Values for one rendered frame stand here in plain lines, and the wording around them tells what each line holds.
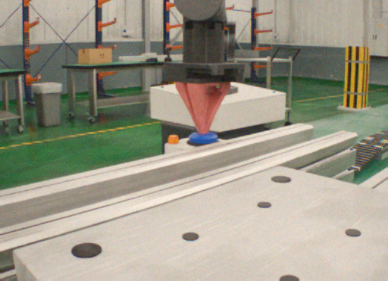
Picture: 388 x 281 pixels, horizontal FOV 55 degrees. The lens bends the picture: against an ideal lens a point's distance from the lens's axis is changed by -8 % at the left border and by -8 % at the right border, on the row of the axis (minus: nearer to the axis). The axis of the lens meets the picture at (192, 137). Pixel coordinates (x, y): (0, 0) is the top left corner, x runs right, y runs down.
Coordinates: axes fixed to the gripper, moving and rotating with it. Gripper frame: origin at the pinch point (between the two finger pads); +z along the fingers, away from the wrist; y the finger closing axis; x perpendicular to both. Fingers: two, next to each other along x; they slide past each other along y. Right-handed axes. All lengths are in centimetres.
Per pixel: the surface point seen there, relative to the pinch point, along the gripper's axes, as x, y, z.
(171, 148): -4.1, -2.1, 2.6
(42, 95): 158, -457, 46
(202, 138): -1.4, 1.4, 1.1
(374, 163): 28.7, 14.9, 8.3
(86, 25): 376, -735, -61
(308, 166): 0.4, 17.0, 2.0
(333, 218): -24.9, 33.1, -4.6
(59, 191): -27.0, 10.9, -0.2
